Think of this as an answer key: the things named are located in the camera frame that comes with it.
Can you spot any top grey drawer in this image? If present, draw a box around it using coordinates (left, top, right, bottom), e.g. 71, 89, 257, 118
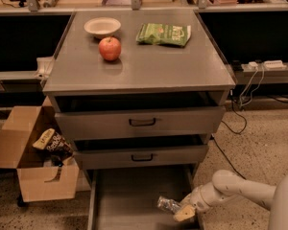
56, 106, 225, 141

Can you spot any white power strip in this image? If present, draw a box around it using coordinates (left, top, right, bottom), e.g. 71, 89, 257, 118
248, 59, 288, 71

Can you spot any green chip bag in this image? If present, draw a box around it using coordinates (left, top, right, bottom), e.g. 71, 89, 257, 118
136, 23, 191, 47

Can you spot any black floor cable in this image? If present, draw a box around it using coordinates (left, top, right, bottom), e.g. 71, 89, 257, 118
211, 89, 248, 180

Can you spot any silver redbull can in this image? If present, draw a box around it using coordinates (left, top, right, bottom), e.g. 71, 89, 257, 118
157, 195, 181, 214

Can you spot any grey metal drawer cabinet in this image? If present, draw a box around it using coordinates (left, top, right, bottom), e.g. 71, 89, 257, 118
42, 9, 237, 230

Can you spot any bottom grey open drawer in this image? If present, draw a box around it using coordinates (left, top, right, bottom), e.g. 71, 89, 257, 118
87, 166, 202, 230

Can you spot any brown snack bag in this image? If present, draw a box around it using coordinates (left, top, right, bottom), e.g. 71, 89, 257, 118
33, 128, 73, 153

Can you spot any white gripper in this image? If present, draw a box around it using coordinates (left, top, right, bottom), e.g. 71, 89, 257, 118
174, 185, 214, 222

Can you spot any white paper bowl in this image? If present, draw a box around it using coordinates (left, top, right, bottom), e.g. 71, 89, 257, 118
84, 17, 121, 39

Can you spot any red apple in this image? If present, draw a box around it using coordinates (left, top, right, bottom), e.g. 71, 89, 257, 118
98, 36, 121, 61

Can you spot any cardboard box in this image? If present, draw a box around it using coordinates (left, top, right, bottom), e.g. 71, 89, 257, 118
0, 106, 79, 202

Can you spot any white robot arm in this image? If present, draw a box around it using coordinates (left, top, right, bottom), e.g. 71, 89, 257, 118
174, 170, 288, 230

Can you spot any middle grey drawer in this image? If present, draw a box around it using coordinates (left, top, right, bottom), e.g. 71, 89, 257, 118
75, 145, 208, 170

